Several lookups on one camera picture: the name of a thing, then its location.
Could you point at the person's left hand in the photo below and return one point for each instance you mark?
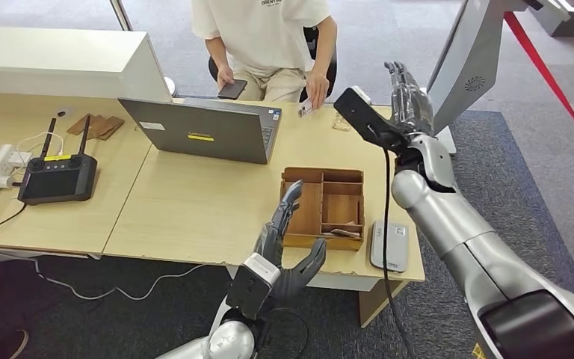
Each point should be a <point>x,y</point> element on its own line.
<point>316,89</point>

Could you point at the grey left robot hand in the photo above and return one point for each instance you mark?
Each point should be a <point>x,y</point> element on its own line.
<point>269,243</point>

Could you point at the person's right hand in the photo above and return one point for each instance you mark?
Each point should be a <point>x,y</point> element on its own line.
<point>225,77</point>

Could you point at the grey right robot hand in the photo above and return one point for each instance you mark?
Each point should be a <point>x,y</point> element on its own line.
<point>411,109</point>

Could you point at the black smartphone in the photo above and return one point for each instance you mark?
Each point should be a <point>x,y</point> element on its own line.
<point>232,89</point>

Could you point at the white ID card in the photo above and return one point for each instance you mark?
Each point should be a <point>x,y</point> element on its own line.
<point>305,110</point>

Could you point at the room key card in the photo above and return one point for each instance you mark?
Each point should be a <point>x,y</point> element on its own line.
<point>344,233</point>

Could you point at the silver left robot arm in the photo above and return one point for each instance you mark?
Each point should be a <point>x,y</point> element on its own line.
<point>227,342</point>

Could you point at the person's left forearm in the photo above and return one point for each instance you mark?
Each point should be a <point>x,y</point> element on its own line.
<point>324,49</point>

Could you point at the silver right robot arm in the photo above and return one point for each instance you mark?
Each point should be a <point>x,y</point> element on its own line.
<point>465,233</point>

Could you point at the person's right forearm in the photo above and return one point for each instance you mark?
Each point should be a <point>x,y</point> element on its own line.
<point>216,54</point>

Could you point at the person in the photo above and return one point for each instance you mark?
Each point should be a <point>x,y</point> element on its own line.
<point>262,34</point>

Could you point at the grey white card reader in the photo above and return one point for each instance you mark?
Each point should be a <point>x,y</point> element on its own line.
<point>391,248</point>

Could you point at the brown wooden card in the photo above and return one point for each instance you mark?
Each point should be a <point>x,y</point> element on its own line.
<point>111,128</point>
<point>81,125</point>

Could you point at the gold patterned packet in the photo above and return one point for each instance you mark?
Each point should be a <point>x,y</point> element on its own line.
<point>339,124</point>

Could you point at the black office chair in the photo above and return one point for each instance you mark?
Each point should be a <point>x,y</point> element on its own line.
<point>310,42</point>

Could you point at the white round stanchion base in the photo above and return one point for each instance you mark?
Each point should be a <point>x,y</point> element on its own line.
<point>170,86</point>

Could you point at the grey laptop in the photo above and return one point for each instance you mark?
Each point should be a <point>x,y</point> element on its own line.
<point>203,131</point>

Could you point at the wooden desk organizer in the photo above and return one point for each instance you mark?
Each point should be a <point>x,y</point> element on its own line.
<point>341,208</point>

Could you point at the grey kiosk stand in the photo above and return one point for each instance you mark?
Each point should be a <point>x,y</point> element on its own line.
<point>470,49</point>

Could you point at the light wooden desk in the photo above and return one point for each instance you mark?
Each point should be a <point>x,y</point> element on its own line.
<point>193,208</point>
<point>69,223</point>

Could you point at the metal pole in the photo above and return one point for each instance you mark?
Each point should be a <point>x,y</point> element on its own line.
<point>121,15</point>

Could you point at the dark grey floor rug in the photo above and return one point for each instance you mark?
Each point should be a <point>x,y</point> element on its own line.
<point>515,198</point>

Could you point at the red barrier tape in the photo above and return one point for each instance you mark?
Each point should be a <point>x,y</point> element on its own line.
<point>544,74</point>

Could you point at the small grey device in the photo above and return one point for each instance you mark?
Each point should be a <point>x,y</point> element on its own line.
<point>65,113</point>

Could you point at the white counter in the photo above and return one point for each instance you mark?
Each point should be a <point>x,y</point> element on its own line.
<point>59,59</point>

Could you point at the black remote controller with antennas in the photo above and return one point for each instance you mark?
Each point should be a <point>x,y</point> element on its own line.
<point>57,181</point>

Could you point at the white charger adaptor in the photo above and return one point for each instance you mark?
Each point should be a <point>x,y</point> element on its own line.
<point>20,158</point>

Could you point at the white power plug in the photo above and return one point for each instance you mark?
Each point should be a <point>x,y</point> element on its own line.
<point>4,182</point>

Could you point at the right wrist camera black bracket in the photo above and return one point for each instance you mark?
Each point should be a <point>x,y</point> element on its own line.
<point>361,116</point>

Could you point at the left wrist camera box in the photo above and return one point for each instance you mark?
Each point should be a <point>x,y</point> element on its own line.
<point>250,290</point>

